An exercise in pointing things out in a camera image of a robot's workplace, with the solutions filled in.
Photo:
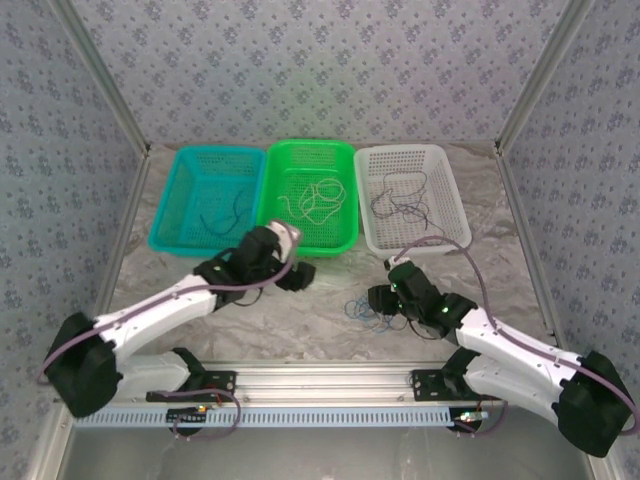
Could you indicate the aluminium side rail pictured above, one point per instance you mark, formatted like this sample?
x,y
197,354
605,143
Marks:
x,y
525,225
125,225

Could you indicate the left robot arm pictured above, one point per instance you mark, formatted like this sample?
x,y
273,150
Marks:
x,y
155,310

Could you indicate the small black controller board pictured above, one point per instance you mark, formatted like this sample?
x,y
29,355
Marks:
x,y
470,417
185,415

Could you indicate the aluminium frame post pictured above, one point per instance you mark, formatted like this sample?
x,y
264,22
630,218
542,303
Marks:
x,y
102,65
541,65

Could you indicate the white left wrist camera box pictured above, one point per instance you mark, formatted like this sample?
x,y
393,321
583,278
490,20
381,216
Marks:
x,y
285,235

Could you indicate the green plastic basket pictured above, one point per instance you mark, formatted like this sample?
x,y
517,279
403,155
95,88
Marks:
x,y
275,165

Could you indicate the white plastic basket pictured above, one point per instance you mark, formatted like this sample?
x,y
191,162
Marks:
x,y
450,200

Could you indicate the teal plastic basket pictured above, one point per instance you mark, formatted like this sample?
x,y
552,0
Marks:
x,y
175,220

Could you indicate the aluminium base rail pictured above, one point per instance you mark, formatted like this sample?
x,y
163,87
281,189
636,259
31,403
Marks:
x,y
325,382

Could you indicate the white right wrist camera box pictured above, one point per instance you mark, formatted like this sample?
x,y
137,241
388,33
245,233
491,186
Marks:
x,y
400,261

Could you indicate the metal lower tray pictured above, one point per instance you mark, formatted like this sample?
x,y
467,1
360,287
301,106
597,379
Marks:
x,y
325,455

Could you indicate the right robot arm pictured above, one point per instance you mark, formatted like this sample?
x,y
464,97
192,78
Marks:
x,y
520,345

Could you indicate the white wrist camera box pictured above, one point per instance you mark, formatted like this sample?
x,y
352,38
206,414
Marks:
x,y
285,235
400,261

